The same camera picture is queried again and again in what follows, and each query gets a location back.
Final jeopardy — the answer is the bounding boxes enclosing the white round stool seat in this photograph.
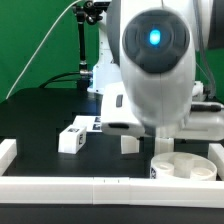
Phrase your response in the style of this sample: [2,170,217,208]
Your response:
[150,152,217,181]

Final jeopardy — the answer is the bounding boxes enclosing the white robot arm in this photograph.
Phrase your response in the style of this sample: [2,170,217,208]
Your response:
[93,0,224,141]

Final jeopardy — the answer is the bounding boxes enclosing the white marker sheet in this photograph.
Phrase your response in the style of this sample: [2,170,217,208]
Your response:
[73,115,101,132]

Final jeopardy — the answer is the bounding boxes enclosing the white U-shaped obstacle fence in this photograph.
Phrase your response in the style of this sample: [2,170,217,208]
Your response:
[0,139,224,208]

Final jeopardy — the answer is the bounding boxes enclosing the black cables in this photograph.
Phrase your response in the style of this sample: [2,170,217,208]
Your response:
[39,72,83,89]

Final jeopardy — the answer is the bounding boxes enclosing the white cable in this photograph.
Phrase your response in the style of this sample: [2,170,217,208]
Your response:
[5,0,84,100]

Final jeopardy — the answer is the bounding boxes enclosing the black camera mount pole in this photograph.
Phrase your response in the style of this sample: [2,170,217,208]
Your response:
[72,0,102,91]

